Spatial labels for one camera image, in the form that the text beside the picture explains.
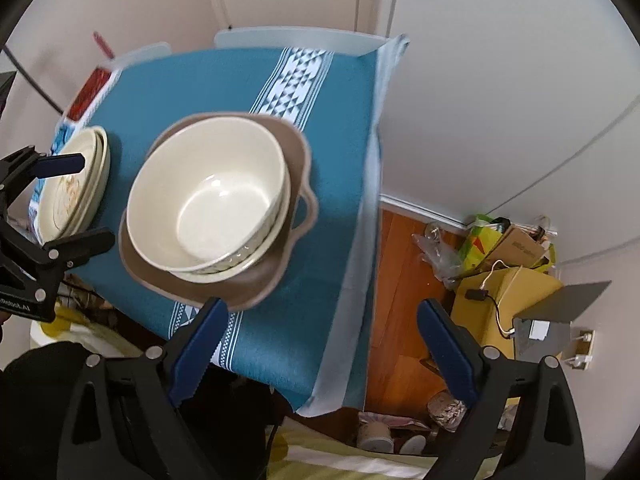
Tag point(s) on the cream cartoon print plate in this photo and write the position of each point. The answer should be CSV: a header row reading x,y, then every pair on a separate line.
x,y
65,205

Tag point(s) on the large white plate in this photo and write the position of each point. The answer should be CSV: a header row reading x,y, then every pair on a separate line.
x,y
101,160
107,165

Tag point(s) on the white cup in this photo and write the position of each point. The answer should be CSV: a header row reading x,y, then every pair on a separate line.
x,y
376,437
414,445

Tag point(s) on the green bag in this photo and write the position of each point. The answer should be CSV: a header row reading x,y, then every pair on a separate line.
x,y
477,242

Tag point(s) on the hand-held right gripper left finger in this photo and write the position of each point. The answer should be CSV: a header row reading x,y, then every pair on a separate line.
x,y
200,355

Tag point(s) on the patterned slipper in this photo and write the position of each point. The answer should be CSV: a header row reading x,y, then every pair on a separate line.
x,y
446,412

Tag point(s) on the small white bowl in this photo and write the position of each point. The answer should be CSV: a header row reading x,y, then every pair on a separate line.
x,y
220,275

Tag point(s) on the brown cardboard box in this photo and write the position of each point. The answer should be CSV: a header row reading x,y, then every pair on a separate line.
x,y
522,247

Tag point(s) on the black charger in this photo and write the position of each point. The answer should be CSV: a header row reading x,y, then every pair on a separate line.
x,y
476,294

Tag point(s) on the blue patterned tablecloth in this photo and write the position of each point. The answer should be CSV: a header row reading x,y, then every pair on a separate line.
x,y
325,160

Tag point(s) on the yellow floral blanket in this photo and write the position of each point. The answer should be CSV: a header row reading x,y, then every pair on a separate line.
x,y
350,460

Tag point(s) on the grey folded panel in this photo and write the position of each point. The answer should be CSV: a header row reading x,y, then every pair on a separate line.
x,y
570,302

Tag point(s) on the yellow box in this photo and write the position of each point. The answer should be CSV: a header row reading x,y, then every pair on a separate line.
x,y
530,290

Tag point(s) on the clear plastic bag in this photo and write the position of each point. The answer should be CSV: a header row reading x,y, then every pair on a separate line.
x,y
437,255

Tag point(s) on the wall outlet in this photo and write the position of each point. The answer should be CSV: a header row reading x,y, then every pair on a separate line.
x,y
585,340

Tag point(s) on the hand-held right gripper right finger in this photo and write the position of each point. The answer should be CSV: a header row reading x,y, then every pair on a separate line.
x,y
445,350

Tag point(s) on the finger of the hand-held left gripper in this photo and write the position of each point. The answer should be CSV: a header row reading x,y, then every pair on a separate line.
x,y
85,245
62,162

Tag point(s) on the red printed paper box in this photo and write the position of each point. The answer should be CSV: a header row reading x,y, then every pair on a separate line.
x,y
87,92

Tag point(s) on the cream bowl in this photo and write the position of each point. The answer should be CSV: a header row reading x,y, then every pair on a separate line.
x,y
200,160

